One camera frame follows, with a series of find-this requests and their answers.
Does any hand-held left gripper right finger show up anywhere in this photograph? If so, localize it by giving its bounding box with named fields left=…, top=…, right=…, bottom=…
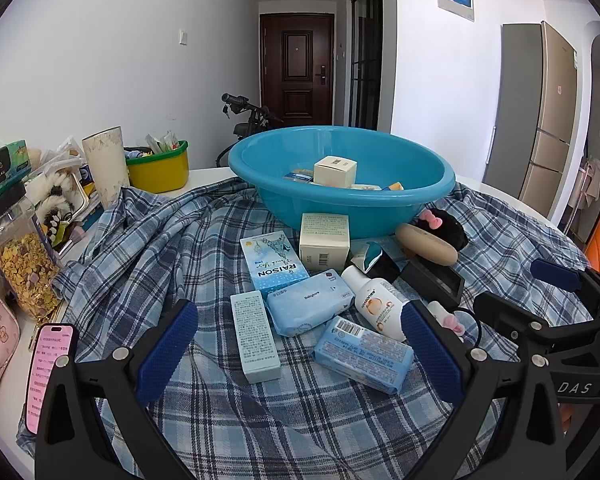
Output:
left=400, top=300, right=567, bottom=480

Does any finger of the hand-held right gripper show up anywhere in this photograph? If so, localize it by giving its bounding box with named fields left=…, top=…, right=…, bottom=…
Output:
left=472, top=290, right=600, bottom=357
left=530, top=258, right=600, bottom=313

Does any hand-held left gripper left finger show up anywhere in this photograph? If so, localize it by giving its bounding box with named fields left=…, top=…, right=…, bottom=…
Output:
left=34, top=299, right=201, bottom=480

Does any beige round compact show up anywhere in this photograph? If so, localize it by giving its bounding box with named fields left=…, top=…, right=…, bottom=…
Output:
left=395, top=223, right=459, bottom=266

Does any black plush pink-bow hair tie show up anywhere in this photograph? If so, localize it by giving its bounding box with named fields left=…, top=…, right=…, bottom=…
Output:
left=417, top=208, right=468, bottom=251

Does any cream printed carton box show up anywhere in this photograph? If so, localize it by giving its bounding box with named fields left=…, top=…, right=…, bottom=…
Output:
left=299, top=213, right=351, bottom=267

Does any blue plastic basin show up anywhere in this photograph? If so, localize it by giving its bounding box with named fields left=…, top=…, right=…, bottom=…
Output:
left=228, top=126, right=456, bottom=240

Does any thin black hair band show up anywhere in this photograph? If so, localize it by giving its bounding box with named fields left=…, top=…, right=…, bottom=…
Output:
left=450, top=306, right=483, bottom=346

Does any blue barcode wipes packet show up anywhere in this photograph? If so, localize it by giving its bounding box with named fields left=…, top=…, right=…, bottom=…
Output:
left=312, top=316, right=414, bottom=395

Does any white lotion bottle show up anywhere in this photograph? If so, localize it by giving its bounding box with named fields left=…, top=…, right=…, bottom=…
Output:
left=341, top=265, right=411, bottom=343

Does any black rectangular box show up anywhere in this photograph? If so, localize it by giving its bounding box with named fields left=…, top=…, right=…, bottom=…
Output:
left=402, top=258, right=465, bottom=311

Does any tall pale green box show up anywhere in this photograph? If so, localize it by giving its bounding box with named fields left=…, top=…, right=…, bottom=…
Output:
left=230, top=290, right=282, bottom=385

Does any clothes drying rack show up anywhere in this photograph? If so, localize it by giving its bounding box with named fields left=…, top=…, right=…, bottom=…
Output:
left=567, top=157, right=600, bottom=233

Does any blue plaid shirt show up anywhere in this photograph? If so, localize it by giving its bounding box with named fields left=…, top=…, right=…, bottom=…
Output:
left=52, top=180, right=596, bottom=480

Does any pink-cased smartphone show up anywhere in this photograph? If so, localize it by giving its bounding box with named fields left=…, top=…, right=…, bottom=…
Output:
left=24, top=323, right=78, bottom=434

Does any blue wet wipes pack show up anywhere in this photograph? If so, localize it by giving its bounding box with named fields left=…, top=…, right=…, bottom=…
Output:
left=266, top=271, right=356, bottom=337

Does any blue patterned carton box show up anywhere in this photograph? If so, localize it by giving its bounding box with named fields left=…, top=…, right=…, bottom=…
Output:
left=240, top=230, right=310, bottom=297

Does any clear cereal jar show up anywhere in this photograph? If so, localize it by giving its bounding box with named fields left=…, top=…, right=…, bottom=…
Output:
left=0, top=182, right=63, bottom=321

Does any gold grey refrigerator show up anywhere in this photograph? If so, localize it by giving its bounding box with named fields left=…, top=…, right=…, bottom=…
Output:
left=482, top=21, right=578, bottom=216

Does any yellow green plastic container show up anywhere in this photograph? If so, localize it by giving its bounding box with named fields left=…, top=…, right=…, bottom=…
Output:
left=125, top=141, right=190, bottom=193

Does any cream metal tumbler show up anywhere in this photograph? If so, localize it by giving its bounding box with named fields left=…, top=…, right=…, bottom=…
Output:
left=82, top=127, right=131, bottom=209

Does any black white furry plush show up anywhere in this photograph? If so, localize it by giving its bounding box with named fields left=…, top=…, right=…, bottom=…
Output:
left=27, top=165, right=88, bottom=248

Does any bundle of small sachets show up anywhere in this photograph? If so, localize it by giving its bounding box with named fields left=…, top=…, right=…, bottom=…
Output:
left=145, top=130, right=183, bottom=153

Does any small cream box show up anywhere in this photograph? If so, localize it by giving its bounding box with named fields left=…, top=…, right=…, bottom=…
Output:
left=313, top=156, right=357, bottom=187

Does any black bicycle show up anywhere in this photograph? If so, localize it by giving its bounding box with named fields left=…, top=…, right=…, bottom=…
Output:
left=216, top=92, right=286, bottom=167

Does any green tissue pack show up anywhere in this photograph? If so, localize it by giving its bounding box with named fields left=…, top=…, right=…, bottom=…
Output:
left=0, top=141, right=32, bottom=198

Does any black framed glass door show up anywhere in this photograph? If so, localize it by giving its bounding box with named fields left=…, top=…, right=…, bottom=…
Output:
left=347, top=0, right=383, bottom=131

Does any dark brown entrance door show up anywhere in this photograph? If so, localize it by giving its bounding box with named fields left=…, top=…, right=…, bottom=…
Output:
left=260, top=14, right=335, bottom=128

